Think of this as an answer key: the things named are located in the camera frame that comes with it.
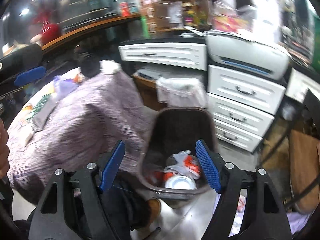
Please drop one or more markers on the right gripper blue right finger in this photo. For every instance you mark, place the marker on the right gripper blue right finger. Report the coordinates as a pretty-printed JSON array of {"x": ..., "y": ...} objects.
[{"x": 208, "y": 166}]

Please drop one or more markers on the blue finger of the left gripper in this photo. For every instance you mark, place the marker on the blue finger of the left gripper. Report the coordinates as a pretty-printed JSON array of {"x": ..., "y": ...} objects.
[{"x": 30, "y": 76}]

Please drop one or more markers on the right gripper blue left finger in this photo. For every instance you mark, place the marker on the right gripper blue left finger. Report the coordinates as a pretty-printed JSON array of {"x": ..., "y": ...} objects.
[{"x": 110, "y": 166}]

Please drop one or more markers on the red white snack bag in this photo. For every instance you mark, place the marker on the red white snack bag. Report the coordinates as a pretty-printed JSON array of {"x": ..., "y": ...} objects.
[{"x": 182, "y": 163}]

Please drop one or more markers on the purple plastic bag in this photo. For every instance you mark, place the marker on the purple plastic bag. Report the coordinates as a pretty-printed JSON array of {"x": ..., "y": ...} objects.
[{"x": 63, "y": 87}]

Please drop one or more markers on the green white milk carton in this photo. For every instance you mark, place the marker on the green white milk carton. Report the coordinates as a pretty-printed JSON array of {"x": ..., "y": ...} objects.
[{"x": 42, "y": 111}]

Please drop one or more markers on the red cup black lid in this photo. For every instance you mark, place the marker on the red cup black lid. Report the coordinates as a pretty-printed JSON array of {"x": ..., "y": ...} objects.
[{"x": 88, "y": 62}]

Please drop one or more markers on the white paper bowl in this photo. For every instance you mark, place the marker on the white paper bowl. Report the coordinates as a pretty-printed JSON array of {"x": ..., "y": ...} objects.
[{"x": 180, "y": 182}]

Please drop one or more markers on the dark trash bin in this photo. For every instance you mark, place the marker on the dark trash bin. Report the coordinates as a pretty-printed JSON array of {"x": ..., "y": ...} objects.
[{"x": 174, "y": 130}]

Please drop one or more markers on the person left hand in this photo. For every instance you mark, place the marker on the person left hand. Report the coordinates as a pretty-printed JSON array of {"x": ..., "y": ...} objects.
[{"x": 4, "y": 151}]

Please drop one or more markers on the wooden curved shelf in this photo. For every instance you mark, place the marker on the wooden curved shelf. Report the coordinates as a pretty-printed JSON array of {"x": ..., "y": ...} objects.
[{"x": 81, "y": 32}]

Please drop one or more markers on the small orange peel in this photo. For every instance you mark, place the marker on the small orange peel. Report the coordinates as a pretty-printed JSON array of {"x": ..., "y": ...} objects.
[{"x": 78, "y": 78}]

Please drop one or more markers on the red vase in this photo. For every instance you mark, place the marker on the red vase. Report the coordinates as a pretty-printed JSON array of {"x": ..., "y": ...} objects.
[{"x": 50, "y": 31}]

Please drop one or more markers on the purple woven tablecloth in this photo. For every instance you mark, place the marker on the purple woven tablecloth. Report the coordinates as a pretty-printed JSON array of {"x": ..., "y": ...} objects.
[{"x": 84, "y": 125}]

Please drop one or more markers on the white drawer cabinet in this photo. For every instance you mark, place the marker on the white drawer cabinet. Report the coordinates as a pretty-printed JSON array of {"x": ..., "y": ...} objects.
[{"x": 243, "y": 106}]

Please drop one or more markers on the small white tissue ball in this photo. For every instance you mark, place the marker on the small white tissue ball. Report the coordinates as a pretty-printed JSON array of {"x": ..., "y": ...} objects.
[{"x": 109, "y": 67}]

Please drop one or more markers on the glass display case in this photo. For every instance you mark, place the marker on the glass display case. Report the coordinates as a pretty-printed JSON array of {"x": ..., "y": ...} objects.
[{"x": 77, "y": 13}]

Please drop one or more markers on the white lace covered bin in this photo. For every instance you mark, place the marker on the white lace covered bin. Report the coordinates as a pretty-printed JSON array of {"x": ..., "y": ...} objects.
[{"x": 181, "y": 92}]

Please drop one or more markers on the red tin can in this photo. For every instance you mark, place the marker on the red tin can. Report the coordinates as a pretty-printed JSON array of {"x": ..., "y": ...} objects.
[{"x": 124, "y": 9}]

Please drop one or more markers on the white long drawer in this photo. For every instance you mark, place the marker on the white long drawer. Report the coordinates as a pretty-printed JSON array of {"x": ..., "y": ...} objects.
[{"x": 187, "y": 55}]

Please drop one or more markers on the green bottle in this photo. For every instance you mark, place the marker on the green bottle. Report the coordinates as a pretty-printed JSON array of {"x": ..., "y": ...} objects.
[{"x": 144, "y": 25}]

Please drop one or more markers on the white printer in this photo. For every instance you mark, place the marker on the white printer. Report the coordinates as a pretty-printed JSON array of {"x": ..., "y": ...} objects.
[{"x": 268, "y": 60}]

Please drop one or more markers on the wooden shelf rack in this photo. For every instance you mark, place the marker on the wooden shelf rack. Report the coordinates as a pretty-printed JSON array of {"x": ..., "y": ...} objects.
[{"x": 169, "y": 15}]

